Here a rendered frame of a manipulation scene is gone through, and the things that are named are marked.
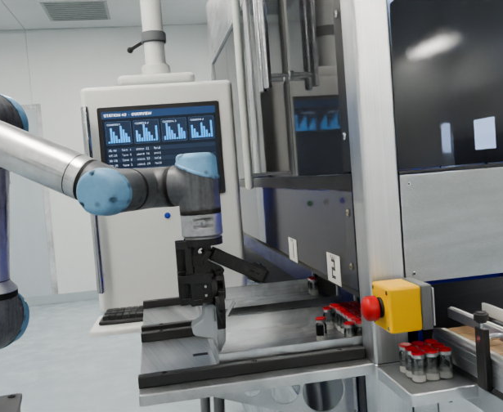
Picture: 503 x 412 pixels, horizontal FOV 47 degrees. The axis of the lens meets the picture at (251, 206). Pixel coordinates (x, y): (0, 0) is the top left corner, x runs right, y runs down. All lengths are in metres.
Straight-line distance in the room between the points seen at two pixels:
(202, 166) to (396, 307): 0.40
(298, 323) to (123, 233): 0.83
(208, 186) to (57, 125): 5.62
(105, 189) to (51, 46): 5.84
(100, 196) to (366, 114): 0.45
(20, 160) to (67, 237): 5.55
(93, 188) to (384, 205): 0.48
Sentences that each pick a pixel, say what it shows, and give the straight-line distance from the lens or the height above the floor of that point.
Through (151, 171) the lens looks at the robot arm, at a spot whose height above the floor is 1.24.
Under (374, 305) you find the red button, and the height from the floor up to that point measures 1.00.
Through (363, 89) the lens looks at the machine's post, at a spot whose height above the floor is 1.35.
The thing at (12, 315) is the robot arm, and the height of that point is 0.97.
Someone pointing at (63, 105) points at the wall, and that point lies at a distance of 6.60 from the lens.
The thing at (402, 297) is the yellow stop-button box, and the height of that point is 1.01.
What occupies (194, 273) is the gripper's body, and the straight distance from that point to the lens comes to 1.04.
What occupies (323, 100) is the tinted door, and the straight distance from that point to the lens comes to 1.20.
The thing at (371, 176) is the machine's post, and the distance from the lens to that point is 0.99.
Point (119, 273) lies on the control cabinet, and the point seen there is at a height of 0.93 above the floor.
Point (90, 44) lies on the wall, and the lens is 6.69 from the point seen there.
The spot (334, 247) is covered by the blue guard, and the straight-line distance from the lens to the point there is 1.17.
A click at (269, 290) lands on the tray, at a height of 0.89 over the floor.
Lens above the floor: 1.22
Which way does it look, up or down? 3 degrees down
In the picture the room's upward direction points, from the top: 4 degrees counter-clockwise
